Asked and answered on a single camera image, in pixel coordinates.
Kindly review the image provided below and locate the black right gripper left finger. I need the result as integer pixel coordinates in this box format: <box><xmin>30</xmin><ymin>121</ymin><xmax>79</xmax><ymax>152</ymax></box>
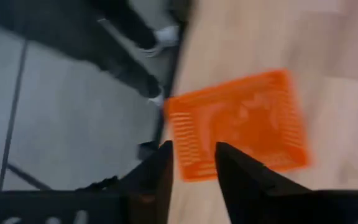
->
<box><xmin>0</xmin><ymin>139</ymin><xmax>174</xmax><ymax>224</ymax></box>

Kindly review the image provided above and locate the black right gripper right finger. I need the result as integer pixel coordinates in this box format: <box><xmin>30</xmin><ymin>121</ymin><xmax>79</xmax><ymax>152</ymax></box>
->
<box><xmin>214</xmin><ymin>141</ymin><xmax>358</xmax><ymax>224</ymax></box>

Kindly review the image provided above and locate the orange plastic basket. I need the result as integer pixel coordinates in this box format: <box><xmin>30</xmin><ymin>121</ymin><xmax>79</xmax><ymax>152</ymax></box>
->
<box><xmin>163</xmin><ymin>68</ymin><xmax>312</xmax><ymax>183</ymax></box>

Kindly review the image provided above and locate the person's foot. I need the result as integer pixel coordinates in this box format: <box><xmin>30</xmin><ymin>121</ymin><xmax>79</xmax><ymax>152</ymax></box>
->
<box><xmin>141</xmin><ymin>25</ymin><xmax>180</xmax><ymax>58</ymax></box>
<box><xmin>147</xmin><ymin>88</ymin><xmax>165</xmax><ymax>107</ymax></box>

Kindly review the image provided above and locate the person's leg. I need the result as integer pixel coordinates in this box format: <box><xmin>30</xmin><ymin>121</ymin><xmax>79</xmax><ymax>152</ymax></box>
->
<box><xmin>0</xmin><ymin>0</ymin><xmax>163</xmax><ymax>98</ymax></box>
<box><xmin>94</xmin><ymin>0</ymin><xmax>158</xmax><ymax>50</ymax></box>

